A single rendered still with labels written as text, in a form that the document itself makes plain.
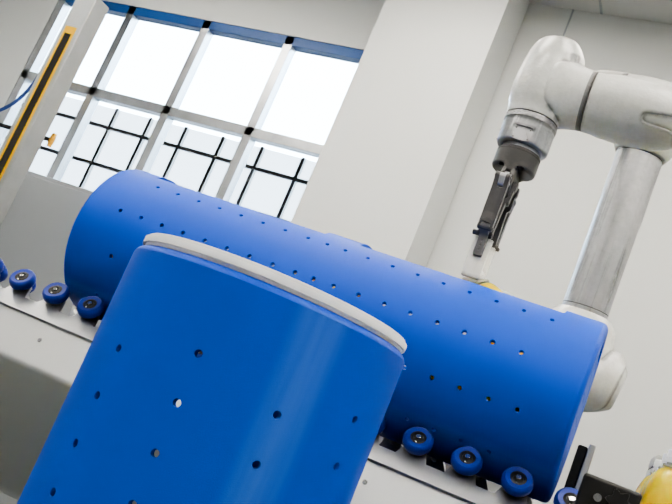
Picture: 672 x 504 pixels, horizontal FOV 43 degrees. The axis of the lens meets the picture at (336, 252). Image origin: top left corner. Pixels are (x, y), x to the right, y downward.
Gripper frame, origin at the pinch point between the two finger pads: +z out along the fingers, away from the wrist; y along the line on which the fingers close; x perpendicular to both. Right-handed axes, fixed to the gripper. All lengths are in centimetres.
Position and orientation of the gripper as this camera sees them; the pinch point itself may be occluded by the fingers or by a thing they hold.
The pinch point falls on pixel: (478, 262)
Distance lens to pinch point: 142.1
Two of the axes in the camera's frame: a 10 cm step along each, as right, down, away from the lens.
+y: -2.6, -2.9, -9.2
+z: -3.8, 9.1, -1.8
